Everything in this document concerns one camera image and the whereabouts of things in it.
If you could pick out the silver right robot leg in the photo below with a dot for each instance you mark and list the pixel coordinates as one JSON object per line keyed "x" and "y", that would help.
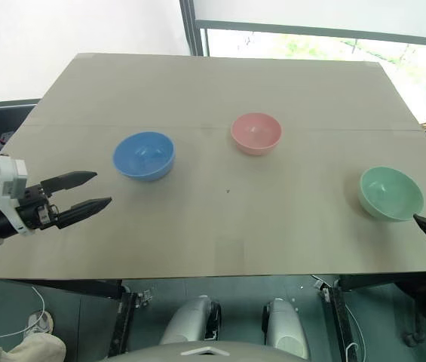
{"x": 286, "y": 328}

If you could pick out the green bowl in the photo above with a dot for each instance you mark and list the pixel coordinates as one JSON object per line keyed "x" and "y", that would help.
{"x": 390, "y": 192}

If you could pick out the pink-red bowl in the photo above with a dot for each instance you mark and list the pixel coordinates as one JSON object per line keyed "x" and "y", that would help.
{"x": 256, "y": 132}

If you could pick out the grey robot torso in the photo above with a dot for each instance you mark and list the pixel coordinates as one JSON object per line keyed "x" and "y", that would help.
{"x": 205, "y": 352}

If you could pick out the blue bowl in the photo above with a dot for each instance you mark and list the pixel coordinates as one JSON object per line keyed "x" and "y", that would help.
{"x": 143, "y": 154}

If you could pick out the silver robot leg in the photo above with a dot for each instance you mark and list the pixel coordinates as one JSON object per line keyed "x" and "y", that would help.
{"x": 286, "y": 328}
{"x": 193, "y": 320}

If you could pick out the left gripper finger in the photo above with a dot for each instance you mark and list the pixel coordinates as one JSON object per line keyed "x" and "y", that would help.
{"x": 69, "y": 180}
{"x": 84, "y": 210}

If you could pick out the black wheeled chair base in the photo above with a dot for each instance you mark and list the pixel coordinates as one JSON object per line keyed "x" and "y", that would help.
{"x": 420, "y": 316}

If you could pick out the silver left robot leg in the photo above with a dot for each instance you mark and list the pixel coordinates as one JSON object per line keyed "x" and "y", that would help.
{"x": 193, "y": 320}

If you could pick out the dark window frame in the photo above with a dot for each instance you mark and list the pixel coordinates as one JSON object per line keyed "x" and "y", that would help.
{"x": 197, "y": 30}

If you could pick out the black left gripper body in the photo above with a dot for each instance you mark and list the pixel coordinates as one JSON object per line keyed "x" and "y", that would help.
{"x": 33, "y": 209}

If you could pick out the black table leg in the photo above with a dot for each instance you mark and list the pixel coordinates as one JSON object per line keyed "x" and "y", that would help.
{"x": 342, "y": 324}
{"x": 124, "y": 324}

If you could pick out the beige trouser leg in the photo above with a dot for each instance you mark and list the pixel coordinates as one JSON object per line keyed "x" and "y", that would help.
{"x": 28, "y": 348}

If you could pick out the white sneaker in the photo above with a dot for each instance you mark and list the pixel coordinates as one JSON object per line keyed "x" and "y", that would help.
{"x": 40, "y": 323}

